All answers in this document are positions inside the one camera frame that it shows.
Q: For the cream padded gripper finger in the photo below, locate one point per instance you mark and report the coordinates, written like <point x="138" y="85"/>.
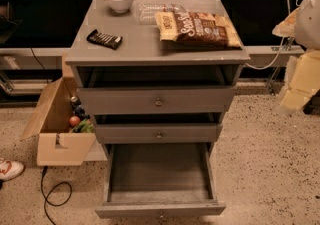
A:
<point x="302" y="82"/>
<point x="287" y="27"/>

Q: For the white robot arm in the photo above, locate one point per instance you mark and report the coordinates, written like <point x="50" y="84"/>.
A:
<point x="307" y="28"/>

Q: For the grey wooden drawer cabinet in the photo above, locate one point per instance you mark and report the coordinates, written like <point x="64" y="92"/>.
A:
<point x="144" y="61"/>

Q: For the grey top drawer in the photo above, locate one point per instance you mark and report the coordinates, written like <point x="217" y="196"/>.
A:
<point x="98" y="101"/>

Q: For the grey open bottom drawer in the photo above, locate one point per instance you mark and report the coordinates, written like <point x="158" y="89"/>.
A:
<point x="159" y="180"/>

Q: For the grey middle drawer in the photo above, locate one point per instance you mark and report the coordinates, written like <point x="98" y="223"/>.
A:
<point x="157" y="133"/>

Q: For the brown sea salt chip bag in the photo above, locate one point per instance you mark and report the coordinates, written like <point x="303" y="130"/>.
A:
<point x="197" y="28"/>

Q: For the green snack bag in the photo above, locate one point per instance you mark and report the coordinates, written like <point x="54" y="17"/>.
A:
<point x="85" y="126"/>

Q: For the dark soda can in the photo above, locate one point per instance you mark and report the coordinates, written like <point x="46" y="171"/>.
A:
<point x="75" y="101"/>

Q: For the red apple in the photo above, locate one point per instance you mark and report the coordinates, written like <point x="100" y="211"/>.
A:
<point x="74" y="121"/>

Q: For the open cardboard box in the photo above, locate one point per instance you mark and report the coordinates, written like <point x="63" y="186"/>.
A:
<point x="57" y="146"/>

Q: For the white and orange sneaker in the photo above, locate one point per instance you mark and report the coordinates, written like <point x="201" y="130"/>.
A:
<point x="10" y="169"/>

